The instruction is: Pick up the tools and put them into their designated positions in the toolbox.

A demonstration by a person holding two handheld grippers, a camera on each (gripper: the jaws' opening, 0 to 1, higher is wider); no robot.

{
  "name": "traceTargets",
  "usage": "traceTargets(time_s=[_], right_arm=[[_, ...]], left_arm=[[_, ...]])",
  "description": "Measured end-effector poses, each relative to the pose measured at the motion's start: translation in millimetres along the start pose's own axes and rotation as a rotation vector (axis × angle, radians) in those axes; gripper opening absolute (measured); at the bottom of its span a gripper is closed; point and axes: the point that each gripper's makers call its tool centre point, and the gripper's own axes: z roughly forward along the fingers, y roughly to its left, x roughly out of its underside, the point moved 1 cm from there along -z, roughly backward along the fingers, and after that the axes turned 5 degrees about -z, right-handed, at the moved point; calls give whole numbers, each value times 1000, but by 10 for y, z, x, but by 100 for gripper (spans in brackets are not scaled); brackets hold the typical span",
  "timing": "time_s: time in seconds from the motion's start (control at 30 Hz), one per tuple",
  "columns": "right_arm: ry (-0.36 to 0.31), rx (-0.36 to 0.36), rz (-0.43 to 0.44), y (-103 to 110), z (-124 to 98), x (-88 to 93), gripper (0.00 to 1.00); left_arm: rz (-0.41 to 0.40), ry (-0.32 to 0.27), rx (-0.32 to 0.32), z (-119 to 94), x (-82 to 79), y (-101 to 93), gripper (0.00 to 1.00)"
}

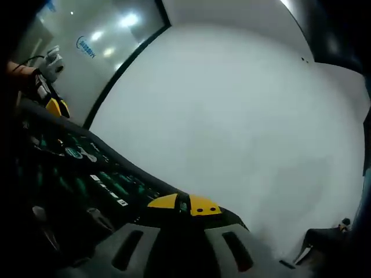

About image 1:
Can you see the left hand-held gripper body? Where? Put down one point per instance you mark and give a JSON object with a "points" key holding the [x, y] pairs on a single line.
{"points": [[50, 65]]}

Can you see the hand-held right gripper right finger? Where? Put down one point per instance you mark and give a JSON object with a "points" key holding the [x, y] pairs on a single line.
{"points": [[266, 257]]}

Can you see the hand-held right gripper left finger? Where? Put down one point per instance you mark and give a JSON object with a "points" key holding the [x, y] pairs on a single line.
{"points": [[101, 257]]}

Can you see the black toolbox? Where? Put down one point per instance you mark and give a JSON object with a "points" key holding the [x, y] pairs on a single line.
{"points": [[58, 136]]}

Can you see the frosted glass panel blue logo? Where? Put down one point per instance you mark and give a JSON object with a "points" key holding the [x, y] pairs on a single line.
{"points": [[116, 34]]}

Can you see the black yellow small device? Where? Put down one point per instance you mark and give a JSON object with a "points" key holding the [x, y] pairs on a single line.
{"points": [[345, 223]]}

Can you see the black door frame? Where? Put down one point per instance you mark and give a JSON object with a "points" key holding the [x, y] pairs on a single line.
{"points": [[165, 13]]}

